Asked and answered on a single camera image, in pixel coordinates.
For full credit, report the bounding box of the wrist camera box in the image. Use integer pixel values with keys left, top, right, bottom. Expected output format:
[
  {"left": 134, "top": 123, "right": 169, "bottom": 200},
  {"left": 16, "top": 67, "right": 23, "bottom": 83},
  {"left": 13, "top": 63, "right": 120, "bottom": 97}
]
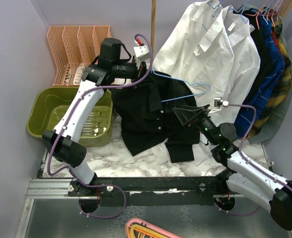
[
  {"left": 133, "top": 45, "right": 150, "bottom": 62},
  {"left": 208, "top": 97, "right": 229, "bottom": 114}
]

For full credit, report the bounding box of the pink hanger stack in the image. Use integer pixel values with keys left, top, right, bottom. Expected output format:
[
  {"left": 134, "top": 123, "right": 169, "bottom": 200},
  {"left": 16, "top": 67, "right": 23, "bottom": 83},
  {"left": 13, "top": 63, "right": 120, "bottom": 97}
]
[{"left": 125, "top": 218, "right": 179, "bottom": 238}]

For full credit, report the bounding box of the peach plastic file organizer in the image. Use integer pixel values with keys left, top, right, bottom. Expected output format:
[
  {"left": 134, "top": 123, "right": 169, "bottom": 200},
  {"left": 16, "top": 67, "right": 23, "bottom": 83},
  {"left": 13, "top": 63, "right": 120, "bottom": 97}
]
[{"left": 47, "top": 25, "right": 111, "bottom": 87}]

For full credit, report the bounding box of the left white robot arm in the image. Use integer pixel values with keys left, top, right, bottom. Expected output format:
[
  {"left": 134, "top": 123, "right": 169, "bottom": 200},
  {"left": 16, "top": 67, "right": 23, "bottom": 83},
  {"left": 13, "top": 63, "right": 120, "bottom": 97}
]
[{"left": 42, "top": 34, "right": 153, "bottom": 196}]

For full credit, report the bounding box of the black hanging shirt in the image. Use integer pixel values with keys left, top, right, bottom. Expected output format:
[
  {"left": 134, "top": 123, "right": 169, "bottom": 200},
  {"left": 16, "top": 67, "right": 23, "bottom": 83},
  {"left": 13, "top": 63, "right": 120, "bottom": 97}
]
[{"left": 243, "top": 10, "right": 273, "bottom": 104}]

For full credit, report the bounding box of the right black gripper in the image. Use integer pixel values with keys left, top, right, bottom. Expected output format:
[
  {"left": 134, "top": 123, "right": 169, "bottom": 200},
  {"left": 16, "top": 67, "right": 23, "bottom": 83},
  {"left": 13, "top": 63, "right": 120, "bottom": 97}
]
[{"left": 173, "top": 104, "right": 219, "bottom": 146}]

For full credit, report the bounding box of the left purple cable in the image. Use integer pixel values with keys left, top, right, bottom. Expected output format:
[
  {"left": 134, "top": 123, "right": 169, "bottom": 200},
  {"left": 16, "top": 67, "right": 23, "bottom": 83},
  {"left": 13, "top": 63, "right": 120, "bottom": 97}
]
[{"left": 47, "top": 34, "right": 153, "bottom": 219}]

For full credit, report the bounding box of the yellow plaid shirt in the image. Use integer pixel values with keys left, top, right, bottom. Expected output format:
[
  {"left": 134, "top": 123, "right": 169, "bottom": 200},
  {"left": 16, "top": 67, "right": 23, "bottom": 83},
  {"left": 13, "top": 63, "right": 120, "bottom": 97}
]
[{"left": 249, "top": 17, "right": 292, "bottom": 144}]

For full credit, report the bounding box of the blue plaid shirt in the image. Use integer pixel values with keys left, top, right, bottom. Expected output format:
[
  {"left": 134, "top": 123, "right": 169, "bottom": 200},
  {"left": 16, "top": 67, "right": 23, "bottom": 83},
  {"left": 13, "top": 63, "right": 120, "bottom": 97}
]
[{"left": 243, "top": 8, "right": 284, "bottom": 125}]

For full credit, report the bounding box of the olive green plastic basin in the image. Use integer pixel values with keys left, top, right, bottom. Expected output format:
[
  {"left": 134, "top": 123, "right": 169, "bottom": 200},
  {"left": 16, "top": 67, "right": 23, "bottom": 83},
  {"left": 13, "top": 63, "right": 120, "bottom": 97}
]
[{"left": 26, "top": 87, "right": 113, "bottom": 147}]

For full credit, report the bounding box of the black mounting rail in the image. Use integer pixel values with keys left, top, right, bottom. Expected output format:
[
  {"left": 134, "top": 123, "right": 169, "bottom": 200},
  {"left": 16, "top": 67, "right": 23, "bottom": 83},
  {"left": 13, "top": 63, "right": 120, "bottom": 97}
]
[{"left": 68, "top": 176, "right": 229, "bottom": 207}]

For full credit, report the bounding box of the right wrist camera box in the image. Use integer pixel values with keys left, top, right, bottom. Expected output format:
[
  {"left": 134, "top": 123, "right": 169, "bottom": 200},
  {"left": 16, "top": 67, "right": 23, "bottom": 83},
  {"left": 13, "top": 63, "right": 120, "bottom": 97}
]
[{"left": 208, "top": 97, "right": 229, "bottom": 114}]

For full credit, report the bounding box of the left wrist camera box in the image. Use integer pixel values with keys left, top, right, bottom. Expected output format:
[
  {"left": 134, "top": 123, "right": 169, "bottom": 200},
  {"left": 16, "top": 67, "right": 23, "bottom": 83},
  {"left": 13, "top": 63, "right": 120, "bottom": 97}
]
[{"left": 133, "top": 45, "right": 150, "bottom": 62}]

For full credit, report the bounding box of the black shirt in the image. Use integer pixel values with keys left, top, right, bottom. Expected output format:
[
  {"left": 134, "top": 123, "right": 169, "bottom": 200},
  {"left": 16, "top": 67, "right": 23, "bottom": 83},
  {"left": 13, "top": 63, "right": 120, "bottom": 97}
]
[
  {"left": 111, "top": 71, "right": 200, "bottom": 163},
  {"left": 243, "top": 10, "right": 273, "bottom": 104}
]

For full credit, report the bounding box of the wooden rack pole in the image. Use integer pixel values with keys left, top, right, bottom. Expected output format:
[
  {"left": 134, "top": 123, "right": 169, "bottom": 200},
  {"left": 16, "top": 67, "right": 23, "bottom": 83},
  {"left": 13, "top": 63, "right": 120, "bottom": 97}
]
[{"left": 151, "top": 0, "right": 156, "bottom": 49}]

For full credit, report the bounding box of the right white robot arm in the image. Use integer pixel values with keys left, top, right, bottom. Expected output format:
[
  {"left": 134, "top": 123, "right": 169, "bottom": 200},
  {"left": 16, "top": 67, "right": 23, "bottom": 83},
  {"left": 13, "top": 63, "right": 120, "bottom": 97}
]
[{"left": 173, "top": 106, "right": 292, "bottom": 231}]

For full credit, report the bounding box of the front white shirt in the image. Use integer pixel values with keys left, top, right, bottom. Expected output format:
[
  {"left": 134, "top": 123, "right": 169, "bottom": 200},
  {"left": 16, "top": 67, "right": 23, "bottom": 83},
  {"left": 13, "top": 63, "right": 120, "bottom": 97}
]
[{"left": 152, "top": 0, "right": 234, "bottom": 106}]

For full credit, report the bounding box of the light blue hanger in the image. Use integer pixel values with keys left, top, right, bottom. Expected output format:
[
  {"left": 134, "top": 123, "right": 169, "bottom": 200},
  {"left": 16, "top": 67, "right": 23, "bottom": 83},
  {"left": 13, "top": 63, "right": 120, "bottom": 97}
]
[{"left": 150, "top": 69, "right": 211, "bottom": 103}]

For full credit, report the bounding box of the white shirt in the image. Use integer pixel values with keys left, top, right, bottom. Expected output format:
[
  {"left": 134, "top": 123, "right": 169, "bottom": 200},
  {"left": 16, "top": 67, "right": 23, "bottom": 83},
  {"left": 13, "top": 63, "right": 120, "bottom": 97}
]
[
  {"left": 152, "top": 0, "right": 234, "bottom": 106},
  {"left": 193, "top": 5, "right": 261, "bottom": 166}
]

